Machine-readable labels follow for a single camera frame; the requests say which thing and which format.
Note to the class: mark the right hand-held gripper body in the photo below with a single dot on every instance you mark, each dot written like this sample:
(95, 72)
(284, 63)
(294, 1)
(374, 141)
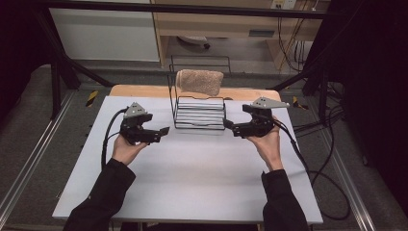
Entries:
(260, 123)

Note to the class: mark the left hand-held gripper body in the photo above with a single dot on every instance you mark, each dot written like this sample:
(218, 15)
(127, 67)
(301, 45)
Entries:
(136, 131)

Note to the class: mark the brown towel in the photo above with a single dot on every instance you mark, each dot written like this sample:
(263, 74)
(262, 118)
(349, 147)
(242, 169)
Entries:
(200, 82)

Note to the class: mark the person's left hand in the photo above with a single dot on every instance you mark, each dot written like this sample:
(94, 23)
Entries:
(125, 152)

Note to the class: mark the person's right hand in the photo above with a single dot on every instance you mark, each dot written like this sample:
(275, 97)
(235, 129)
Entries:
(269, 147)

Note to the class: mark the white foam board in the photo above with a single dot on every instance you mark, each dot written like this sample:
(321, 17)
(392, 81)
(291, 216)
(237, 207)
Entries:
(192, 192)

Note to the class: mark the office chair base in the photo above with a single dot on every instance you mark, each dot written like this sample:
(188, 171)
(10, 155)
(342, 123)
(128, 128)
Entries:
(192, 39)

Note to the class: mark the wooden desk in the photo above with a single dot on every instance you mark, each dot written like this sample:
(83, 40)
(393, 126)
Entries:
(208, 25)

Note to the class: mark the white cabinet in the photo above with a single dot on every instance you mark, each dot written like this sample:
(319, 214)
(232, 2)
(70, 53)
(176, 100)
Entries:
(102, 35)

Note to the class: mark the black curtain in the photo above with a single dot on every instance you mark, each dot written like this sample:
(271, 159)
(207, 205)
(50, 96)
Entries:
(378, 96)
(16, 48)

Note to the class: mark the aluminium floor rail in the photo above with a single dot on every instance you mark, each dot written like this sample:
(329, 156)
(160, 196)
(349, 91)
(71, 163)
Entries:
(343, 173)
(32, 157)

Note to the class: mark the wall power socket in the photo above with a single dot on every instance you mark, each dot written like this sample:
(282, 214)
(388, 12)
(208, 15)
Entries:
(282, 4)

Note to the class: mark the black metal frame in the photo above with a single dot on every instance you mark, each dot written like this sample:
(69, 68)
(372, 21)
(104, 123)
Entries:
(192, 9)

